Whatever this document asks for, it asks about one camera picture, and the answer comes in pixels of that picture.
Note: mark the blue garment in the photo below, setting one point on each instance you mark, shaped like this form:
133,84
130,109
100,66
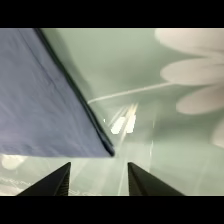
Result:
40,106

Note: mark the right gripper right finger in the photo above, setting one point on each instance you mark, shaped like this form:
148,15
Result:
143,183

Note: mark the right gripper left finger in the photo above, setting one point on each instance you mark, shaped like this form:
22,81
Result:
56,183

